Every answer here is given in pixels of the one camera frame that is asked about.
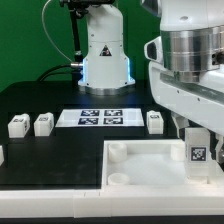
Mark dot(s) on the white part at left edge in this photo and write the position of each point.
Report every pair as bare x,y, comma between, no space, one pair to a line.
1,155

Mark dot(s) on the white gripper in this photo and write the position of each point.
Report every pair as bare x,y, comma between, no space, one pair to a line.
202,102

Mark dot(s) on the white L-shaped obstacle wall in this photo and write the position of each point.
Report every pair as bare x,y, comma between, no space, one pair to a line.
112,201

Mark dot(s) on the white square tabletop part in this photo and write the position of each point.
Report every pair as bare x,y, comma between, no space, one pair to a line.
150,163

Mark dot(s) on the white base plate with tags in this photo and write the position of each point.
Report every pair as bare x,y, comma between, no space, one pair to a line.
125,117

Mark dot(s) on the black camera stand pole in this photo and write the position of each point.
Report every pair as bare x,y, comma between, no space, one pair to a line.
77,10

